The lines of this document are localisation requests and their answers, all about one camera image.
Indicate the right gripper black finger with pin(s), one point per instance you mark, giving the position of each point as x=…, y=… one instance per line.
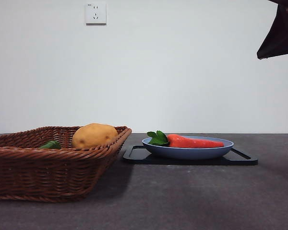
x=282, y=33

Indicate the orange carrot with green leaves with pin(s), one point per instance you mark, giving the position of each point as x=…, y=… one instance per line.
x=194, y=142

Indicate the blue round plate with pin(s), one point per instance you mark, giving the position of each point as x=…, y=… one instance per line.
x=189, y=153

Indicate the black rectangular tray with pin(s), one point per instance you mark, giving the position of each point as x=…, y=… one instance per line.
x=139, y=159

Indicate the yellow-brown potato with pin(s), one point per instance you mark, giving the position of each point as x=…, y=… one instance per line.
x=94, y=135

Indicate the green chili pepper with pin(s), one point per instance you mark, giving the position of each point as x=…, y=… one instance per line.
x=51, y=145

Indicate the brown woven wicker basket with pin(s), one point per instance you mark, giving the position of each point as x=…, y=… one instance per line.
x=50, y=172

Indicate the white wall socket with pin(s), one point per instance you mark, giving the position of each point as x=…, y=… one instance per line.
x=96, y=13

